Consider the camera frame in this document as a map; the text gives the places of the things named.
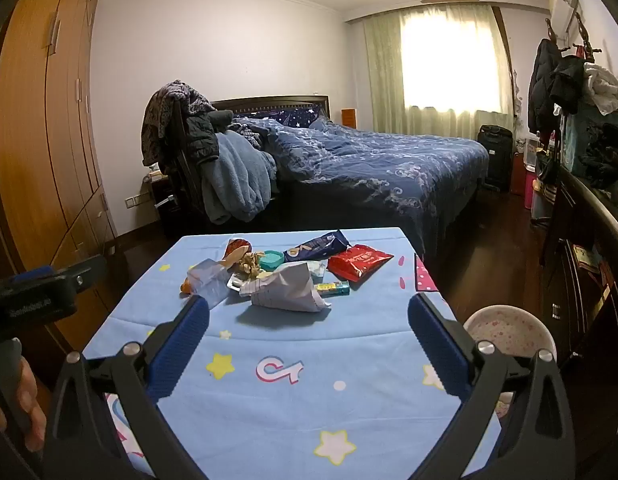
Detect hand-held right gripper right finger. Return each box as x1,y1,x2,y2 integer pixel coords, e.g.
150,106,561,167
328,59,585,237
408,292,576,480

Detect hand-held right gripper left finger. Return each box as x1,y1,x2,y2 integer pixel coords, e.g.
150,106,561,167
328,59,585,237
43,294,212,480

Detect white speckled stool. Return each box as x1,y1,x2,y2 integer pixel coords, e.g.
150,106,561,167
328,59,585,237
461,305,558,421

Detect brown tissue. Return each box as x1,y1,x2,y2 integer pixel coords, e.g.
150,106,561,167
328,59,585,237
237,251,264,278

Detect person's left hand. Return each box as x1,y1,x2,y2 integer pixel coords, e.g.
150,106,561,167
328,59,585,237
0,355,48,453

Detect clear plastic bag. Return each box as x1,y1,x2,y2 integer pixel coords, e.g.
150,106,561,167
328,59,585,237
187,258,232,309

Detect brown snack packet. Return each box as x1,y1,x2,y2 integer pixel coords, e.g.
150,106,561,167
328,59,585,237
224,238,253,261

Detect red snack packet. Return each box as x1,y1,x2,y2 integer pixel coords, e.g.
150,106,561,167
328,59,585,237
327,244,394,283

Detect crumpled white paper bag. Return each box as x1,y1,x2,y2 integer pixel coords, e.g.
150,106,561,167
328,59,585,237
239,261,333,313

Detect blue star printed tablecloth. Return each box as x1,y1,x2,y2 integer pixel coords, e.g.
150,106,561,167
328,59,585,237
81,227,504,480

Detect dark nightstand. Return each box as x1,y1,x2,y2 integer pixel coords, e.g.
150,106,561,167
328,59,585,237
151,175,184,239

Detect dark blue snack packet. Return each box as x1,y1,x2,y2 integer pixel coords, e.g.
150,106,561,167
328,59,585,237
283,230,352,263

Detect dark wooden dresser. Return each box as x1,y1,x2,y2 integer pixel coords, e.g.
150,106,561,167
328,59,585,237
539,160,618,461

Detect wooden wardrobe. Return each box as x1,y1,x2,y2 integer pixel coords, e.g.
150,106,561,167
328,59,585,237
0,0,120,356

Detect light blue fleece blanket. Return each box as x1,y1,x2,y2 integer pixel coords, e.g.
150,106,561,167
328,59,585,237
201,130,280,225

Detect pink plastic container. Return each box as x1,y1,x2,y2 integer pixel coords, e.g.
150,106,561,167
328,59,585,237
524,165,540,211

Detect red storage box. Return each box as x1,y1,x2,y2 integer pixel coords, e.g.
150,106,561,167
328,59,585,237
510,152,527,196

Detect navy patterned duvet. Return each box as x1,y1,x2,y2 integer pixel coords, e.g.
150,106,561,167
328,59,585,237
229,115,490,257

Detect black suitcase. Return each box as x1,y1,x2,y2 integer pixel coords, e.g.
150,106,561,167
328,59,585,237
476,124,514,192

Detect black puffer jacket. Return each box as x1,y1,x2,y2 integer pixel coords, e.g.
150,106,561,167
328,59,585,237
186,110,220,166

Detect grey patterned jacket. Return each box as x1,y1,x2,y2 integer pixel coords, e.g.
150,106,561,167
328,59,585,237
141,80,217,168

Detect dark teal cloth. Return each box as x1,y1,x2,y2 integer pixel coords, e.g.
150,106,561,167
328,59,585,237
209,110,236,134

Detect pile of dark clothes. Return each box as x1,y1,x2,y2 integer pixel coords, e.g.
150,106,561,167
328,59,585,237
579,110,618,192

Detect navy star pillow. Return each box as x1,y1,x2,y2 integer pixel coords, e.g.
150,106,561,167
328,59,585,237
239,104,326,127

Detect dark wooden bed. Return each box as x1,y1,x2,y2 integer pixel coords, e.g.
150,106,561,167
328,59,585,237
211,94,490,261

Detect pale green curtain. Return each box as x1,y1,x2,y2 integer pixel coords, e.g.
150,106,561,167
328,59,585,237
364,2,513,139

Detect black hanging coat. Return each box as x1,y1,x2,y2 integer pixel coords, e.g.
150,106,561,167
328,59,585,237
528,37,564,134

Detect black hanging jacket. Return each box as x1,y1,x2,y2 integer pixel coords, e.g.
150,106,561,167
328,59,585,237
549,57,588,114

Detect white hanging clothes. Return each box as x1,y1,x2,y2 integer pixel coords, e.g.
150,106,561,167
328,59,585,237
584,62,618,117

